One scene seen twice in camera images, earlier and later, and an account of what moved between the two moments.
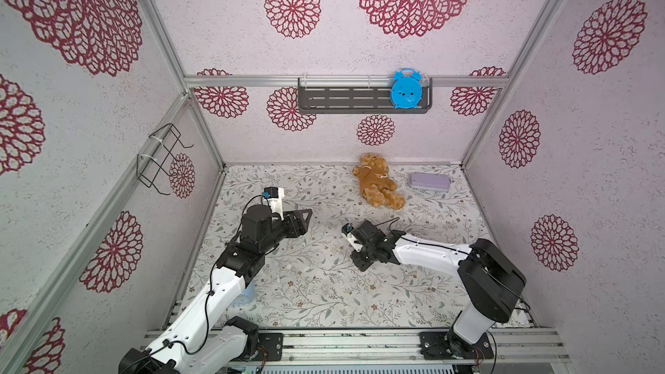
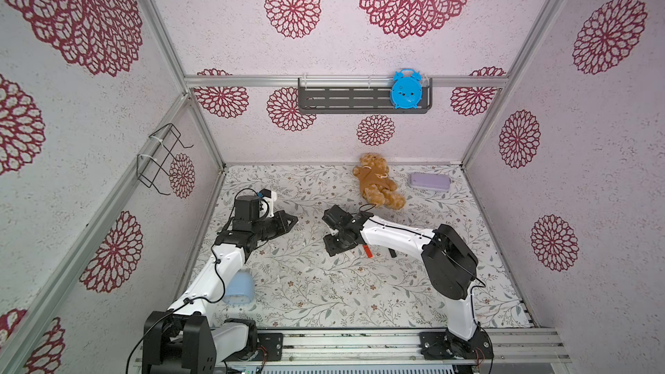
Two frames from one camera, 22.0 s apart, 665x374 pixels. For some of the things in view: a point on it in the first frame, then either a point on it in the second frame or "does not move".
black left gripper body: (289, 229) to (268, 228)
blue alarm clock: (406, 90) does not move
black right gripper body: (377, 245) to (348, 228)
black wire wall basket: (152, 169) does not move
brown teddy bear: (373, 171) does not move
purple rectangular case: (430, 181) does not move
